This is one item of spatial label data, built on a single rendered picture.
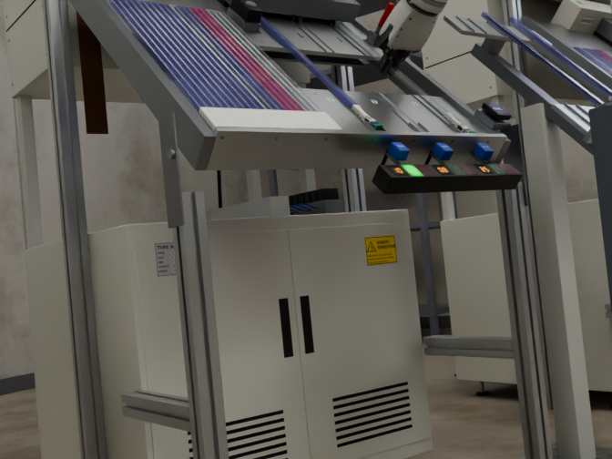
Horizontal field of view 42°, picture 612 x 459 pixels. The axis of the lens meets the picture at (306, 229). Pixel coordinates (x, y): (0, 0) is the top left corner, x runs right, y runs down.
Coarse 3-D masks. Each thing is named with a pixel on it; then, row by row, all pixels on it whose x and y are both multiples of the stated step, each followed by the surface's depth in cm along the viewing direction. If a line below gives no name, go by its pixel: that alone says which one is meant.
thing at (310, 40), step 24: (144, 0) 162; (168, 0) 167; (192, 0) 171; (216, 0) 177; (288, 24) 179; (312, 24) 185; (264, 48) 163; (312, 48) 171; (336, 48) 176; (360, 48) 181
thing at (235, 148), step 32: (224, 128) 121; (256, 128) 125; (288, 128) 128; (224, 160) 124; (256, 160) 128; (288, 160) 131; (320, 160) 135; (352, 160) 139; (384, 160) 144; (416, 160) 148; (448, 160) 153
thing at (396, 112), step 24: (312, 96) 149; (336, 96) 152; (360, 96) 157; (384, 96) 160; (408, 96) 166; (336, 120) 143; (360, 120) 147; (384, 120) 150; (408, 120) 154; (432, 120) 158
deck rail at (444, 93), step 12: (360, 24) 193; (372, 60) 190; (408, 60) 182; (408, 72) 180; (420, 72) 177; (396, 84) 184; (420, 84) 177; (432, 84) 174; (432, 96) 175; (444, 96) 172; (468, 108) 168; (480, 120) 164; (492, 132) 162; (504, 144) 159
